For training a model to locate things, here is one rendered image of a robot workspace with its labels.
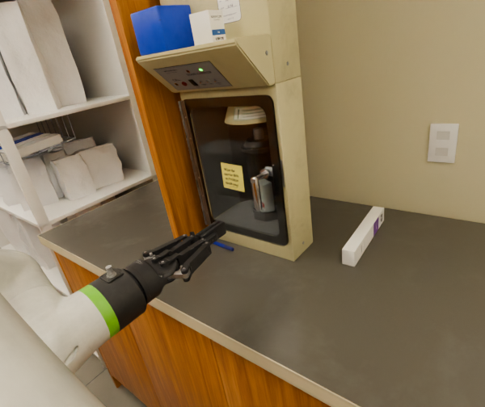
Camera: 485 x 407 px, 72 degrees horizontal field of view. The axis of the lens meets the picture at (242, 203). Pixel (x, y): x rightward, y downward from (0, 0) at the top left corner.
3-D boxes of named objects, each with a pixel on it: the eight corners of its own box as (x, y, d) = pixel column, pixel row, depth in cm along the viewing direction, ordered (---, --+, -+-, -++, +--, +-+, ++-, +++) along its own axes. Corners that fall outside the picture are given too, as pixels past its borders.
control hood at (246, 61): (179, 91, 93) (170, 52, 89) (276, 84, 73) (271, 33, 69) (145, 99, 85) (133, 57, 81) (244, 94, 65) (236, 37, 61)
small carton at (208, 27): (208, 44, 76) (203, 14, 73) (226, 40, 73) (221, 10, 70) (194, 46, 72) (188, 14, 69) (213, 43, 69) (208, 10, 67)
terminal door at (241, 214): (209, 224, 110) (182, 98, 93) (289, 246, 91) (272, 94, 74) (207, 225, 109) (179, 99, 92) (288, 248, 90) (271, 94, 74)
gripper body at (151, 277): (141, 278, 54) (183, 249, 61) (112, 263, 60) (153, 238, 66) (152, 313, 58) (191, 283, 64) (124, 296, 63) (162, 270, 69)
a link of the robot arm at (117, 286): (98, 323, 60) (127, 345, 54) (75, 269, 55) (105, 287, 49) (127, 302, 64) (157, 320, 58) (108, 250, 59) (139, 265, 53)
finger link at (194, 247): (157, 262, 61) (162, 264, 60) (202, 234, 69) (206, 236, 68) (162, 279, 63) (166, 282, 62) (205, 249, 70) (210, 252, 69)
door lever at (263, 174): (272, 203, 87) (264, 202, 89) (268, 169, 83) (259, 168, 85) (260, 212, 83) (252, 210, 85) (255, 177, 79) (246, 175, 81)
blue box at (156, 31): (171, 52, 87) (162, 12, 84) (198, 47, 81) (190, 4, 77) (140, 56, 81) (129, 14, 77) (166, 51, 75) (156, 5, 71)
